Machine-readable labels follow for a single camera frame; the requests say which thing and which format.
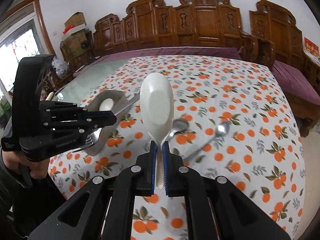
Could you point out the steel spoon centre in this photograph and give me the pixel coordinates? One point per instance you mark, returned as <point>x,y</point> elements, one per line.
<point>178,126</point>

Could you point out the steel spoon right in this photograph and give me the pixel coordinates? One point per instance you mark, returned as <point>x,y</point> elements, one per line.
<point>221,131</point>

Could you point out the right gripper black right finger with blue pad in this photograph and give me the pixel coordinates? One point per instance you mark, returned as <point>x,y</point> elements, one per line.
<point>197,191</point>

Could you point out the white plastic bag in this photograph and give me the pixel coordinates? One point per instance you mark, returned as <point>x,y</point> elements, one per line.
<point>61,67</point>

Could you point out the stacked cardboard boxes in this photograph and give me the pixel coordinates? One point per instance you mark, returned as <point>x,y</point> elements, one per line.
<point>77,43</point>

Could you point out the metal rectangular utensil tray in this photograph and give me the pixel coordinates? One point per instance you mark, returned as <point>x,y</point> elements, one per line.
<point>98,137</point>

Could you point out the carved wooden armchair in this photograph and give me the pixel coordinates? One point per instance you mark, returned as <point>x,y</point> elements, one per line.
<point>279,39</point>

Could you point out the window with grille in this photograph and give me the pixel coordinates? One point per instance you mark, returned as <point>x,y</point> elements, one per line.
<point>21,40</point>

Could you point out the white ceramic soup spoon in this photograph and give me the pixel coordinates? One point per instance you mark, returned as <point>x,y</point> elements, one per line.
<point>157,110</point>

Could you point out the person's left hand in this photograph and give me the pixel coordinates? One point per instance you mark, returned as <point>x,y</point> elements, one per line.
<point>15,160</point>

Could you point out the steel spoon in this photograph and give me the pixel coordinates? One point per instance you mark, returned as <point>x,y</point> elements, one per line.
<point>221,131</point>
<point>178,126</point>

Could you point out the large white rice paddle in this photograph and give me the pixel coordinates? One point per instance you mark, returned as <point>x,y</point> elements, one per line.
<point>106,105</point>

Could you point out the red calendar sign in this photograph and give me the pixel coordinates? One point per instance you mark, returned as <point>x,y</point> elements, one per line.
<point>311,47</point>

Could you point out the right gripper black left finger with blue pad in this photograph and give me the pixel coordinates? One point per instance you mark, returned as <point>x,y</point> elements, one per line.
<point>136,180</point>

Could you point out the orange print tablecloth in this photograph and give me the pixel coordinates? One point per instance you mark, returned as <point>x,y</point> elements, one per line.
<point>262,154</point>

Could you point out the carved wooden long sofa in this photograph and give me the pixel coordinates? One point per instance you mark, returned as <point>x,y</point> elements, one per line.
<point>194,23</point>

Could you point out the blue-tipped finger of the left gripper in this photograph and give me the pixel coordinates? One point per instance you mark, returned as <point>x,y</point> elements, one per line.
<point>96,119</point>

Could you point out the purple seat cushion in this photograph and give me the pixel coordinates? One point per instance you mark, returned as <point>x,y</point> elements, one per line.
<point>291,80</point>

